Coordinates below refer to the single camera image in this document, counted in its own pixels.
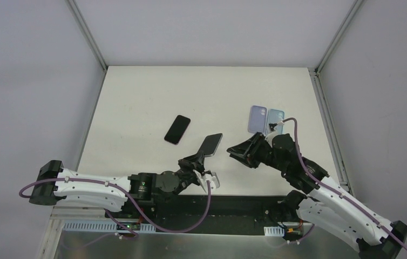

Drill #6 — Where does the black phone light blue case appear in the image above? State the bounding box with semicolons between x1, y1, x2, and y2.
198;133;223;157

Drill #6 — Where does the lavender phone case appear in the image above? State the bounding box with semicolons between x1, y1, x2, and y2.
247;105;267;133

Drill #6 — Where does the black phone purple frame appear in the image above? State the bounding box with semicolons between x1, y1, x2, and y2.
164;115;191;145

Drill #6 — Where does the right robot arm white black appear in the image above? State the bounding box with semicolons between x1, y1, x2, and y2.
227;133;407;258

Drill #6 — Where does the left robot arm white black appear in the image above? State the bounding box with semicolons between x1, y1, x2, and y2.
27;151;220;219

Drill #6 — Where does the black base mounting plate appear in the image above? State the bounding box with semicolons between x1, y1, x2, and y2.
104;194;315;236

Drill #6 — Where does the left controller board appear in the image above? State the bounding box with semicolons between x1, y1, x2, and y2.
116;222;141;231

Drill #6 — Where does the controller board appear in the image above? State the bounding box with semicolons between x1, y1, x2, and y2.
284;227;303;238
116;222;141;231

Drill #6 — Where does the right controller board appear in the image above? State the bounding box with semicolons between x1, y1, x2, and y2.
284;227;303;238

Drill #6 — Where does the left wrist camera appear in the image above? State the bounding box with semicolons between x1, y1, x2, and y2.
193;170;220;193

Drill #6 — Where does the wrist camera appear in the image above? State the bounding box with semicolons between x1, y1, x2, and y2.
193;170;220;193
266;121;284;134

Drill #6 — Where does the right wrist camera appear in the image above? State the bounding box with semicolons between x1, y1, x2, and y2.
266;121;284;134

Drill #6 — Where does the right white cable duct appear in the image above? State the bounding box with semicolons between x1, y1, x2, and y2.
263;226;285;237

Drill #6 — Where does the white cable duct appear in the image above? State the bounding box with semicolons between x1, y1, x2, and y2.
63;220;156;234
263;226;285;237

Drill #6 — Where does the right aluminium frame rail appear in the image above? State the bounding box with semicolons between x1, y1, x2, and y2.
308;68;350;190

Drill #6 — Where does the aluminium frame rail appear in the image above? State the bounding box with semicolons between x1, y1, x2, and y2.
50;206;105;220
308;68;350;190

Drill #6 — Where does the left white cable duct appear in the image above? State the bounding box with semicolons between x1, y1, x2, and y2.
63;220;156;234

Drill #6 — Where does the left aluminium frame rail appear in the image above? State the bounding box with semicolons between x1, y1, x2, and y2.
50;206;105;220

